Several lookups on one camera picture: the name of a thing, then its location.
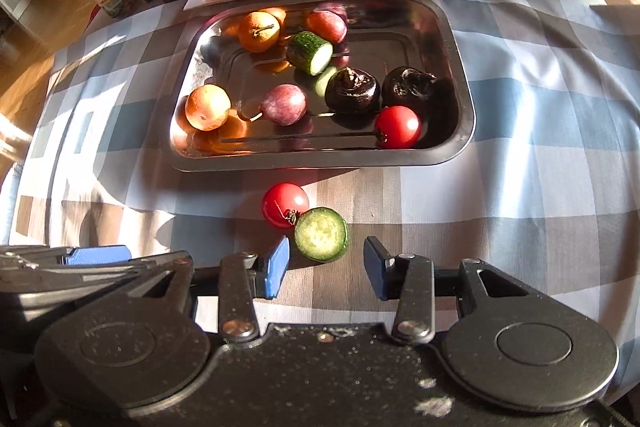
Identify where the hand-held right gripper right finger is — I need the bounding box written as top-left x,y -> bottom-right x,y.
363,235 -> 531,344

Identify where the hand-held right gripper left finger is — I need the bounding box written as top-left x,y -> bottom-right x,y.
122,235 -> 292,342

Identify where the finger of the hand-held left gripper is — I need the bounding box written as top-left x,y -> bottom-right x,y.
0,262 -> 153,309
0,245 -> 132,269

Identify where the large cucumber piece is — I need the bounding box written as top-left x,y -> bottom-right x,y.
293,207 -> 349,264

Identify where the red tomato with stem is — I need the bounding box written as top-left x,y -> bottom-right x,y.
261,182 -> 310,229

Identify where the mottled purple plum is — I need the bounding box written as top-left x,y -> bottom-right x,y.
259,84 -> 308,126

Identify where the smooth small orange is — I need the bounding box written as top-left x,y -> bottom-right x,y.
184,84 -> 232,132

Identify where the dark water chestnut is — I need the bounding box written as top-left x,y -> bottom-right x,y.
325,67 -> 382,115
381,66 -> 437,112

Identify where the stainless steel tray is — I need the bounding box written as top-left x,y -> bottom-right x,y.
169,0 -> 476,172

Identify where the small cucumber piece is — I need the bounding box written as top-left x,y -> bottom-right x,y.
285,31 -> 334,76

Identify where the small orange with stem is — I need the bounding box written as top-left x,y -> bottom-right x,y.
237,11 -> 281,54

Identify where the red plum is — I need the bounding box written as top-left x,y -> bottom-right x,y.
306,10 -> 348,45

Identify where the checkered tablecloth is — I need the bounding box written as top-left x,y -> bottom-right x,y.
7,0 -> 640,403

